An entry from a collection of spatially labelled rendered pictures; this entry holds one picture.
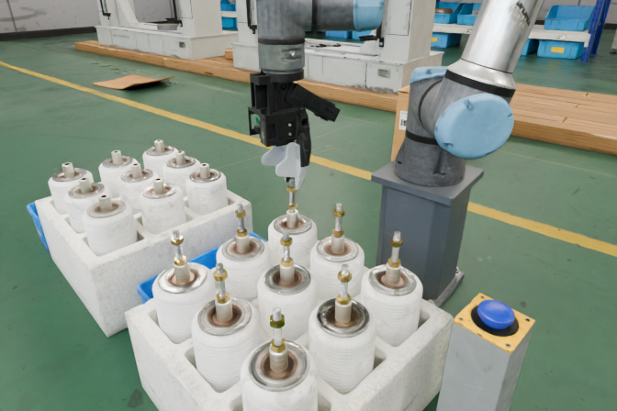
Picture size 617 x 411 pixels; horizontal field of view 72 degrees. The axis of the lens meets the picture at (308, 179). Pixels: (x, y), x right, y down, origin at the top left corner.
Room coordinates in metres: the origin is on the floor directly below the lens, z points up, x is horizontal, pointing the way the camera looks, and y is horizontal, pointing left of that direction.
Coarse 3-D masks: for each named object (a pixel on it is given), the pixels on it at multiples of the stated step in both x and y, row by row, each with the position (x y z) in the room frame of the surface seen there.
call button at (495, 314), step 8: (480, 304) 0.40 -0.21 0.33; (488, 304) 0.40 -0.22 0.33; (496, 304) 0.40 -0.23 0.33; (504, 304) 0.40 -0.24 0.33; (480, 312) 0.38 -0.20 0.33; (488, 312) 0.38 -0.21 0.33; (496, 312) 0.38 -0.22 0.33; (504, 312) 0.38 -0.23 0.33; (512, 312) 0.38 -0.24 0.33; (488, 320) 0.37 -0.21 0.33; (496, 320) 0.37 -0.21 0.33; (504, 320) 0.37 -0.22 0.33; (512, 320) 0.37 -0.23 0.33; (496, 328) 0.37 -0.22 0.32
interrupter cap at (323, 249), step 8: (320, 240) 0.65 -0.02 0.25; (328, 240) 0.65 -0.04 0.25; (344, 240) 0.65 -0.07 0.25; (352, 240) 0.65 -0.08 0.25; (320, 248) 0.63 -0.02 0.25; (328, 248) 0.63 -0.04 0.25; (344, 248) 0.63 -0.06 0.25; (352, 248) 0.63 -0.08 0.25; (320, 256) 0.60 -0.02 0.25; (328, 256) 0.60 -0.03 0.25; (336, 256) 0.60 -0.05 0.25; (344, 256) 0.60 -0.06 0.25; (352, 256) 0.60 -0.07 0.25
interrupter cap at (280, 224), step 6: (282, 216) 0.74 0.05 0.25; (300, 216) 0.74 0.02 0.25; (276, 222) 0.71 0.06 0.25; (282, 222) 0.72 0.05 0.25; (300, 222) 0.72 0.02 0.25; (306, 222) 0.71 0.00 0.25; (276, 228) 0.69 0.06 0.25; (282, 228) 0.69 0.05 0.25; (288, 228) 0.69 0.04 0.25; (294, 228) 0.69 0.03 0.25; (300, 228) 0.69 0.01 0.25; (306, 228) 0.69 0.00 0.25; (294, 234) 0.67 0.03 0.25
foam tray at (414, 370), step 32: (128, 320) 0.54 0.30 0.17; (448, 320) 0.53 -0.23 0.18; (160, 352) 0.46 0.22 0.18; (192, 352) 0.47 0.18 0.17; (384, 352) 0.46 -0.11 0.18; (416, 352) 0.46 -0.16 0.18; (160, 384) 0.47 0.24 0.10; (192, 384) 0.41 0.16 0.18; (320, 384) 0.41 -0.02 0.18; (384, 384) 0.41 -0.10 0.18; (416, 384) 0.47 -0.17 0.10
